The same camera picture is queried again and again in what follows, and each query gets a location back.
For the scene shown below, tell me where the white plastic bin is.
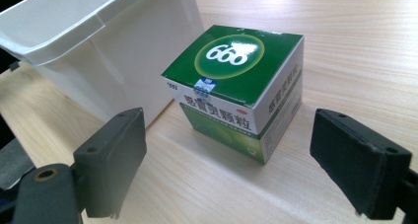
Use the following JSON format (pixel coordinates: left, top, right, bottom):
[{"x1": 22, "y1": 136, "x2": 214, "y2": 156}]
[{"x1": 0, "y1": 0, "x2": 206, "y2": 129}]

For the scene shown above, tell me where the green and white medicine box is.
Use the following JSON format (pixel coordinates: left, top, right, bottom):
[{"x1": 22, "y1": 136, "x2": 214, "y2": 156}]
[{"x1": 161, "y1": 24, "x2": 305, "y2": 166}]

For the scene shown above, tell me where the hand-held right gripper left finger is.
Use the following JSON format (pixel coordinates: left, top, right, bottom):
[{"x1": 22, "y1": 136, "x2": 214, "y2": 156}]
[{"x1": 72, "y1": 107, "x2": 148, "y2": 220}]

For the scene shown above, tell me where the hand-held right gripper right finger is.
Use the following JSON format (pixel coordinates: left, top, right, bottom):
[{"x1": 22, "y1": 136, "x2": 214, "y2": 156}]
[{"x1": 309, "y1": 108, "x2": 413, "y2": 221}]

